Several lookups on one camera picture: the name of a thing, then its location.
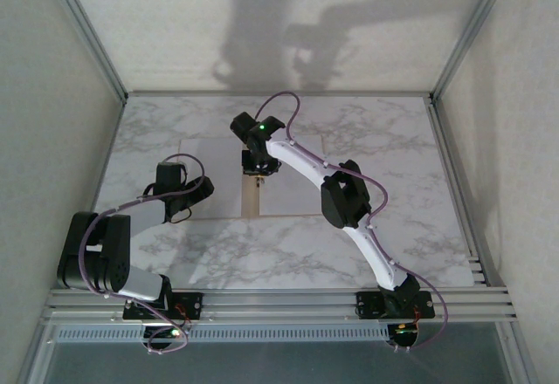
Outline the brown paper folder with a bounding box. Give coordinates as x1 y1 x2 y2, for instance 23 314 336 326
178 134 328 223

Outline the circuit board with green light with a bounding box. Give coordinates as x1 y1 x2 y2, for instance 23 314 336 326
141 323 193 346
386 321 423 350

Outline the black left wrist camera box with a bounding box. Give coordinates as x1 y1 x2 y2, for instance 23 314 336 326
155 161 190 195

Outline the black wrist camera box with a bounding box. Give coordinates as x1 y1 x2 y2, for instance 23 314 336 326
230 112 259 140
155 161 190 195

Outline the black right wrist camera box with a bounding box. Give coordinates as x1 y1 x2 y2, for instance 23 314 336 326
230 112 259 140

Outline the aluminium back rail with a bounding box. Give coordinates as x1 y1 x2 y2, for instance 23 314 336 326
124 90 434 99

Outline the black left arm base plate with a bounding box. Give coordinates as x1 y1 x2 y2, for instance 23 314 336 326
123 291 205 320

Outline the aluminium mounting rail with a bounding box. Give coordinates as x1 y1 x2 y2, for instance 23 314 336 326
41 286 519 325

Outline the grey slotted cable duct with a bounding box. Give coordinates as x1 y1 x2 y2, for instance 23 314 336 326
55 325 390 344

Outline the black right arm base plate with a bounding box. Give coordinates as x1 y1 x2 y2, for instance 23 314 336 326
355 290 438 319

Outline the aluminium frame post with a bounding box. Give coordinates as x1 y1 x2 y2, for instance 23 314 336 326
41 0 128 102
429 0 517 101

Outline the aluminium frame leg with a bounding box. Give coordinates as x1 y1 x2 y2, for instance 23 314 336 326
16 320 60 384
497 320 542 384

